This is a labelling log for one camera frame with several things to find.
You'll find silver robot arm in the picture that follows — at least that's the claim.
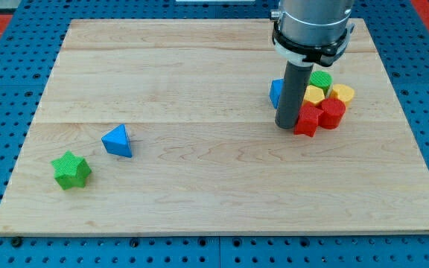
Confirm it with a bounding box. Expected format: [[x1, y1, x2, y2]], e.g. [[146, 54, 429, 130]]
[[270, 0, 355, 67]]

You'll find blue cube block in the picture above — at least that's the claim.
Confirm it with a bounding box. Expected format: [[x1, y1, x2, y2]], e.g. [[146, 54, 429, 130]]
[[269, 78, 284, 109]]

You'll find blue triangle block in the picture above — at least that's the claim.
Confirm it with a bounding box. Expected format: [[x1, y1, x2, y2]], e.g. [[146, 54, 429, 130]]
[[101, 124, 133, 158]]

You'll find wooden board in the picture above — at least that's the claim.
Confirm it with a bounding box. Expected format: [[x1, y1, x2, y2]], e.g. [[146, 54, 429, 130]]
[[0, 19, 429, 237]]

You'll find red star block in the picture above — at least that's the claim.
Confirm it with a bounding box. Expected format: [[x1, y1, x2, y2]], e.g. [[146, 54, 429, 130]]
[[293, 103, 324, 137]]

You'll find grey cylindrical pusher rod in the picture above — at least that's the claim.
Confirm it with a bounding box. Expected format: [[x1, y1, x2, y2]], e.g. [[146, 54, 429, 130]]
[[275, 62, 313, 130]]

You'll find yellow hexagon block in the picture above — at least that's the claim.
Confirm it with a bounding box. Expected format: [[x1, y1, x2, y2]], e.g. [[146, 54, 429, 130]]
[[302, 85, 325, 106]]

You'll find green cylinder block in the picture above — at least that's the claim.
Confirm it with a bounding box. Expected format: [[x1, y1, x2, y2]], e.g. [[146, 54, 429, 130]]
[[309, 71, 333, 95]]

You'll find red cylinder block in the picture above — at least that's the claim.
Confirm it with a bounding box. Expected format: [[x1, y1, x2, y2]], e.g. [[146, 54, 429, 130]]
[[319, 98, 346, 130]]

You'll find yellow cylinder block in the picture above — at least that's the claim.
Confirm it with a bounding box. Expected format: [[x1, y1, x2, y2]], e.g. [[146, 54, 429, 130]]
[[328, 84, 355, 107]]

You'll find green star block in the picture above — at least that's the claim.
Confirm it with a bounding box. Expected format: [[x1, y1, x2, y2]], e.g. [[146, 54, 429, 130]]
[[51, 150, 92, 191]]

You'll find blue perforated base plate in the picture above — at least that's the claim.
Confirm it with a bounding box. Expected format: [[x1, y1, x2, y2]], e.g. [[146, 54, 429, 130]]
[[0, 0, 429, 267]]

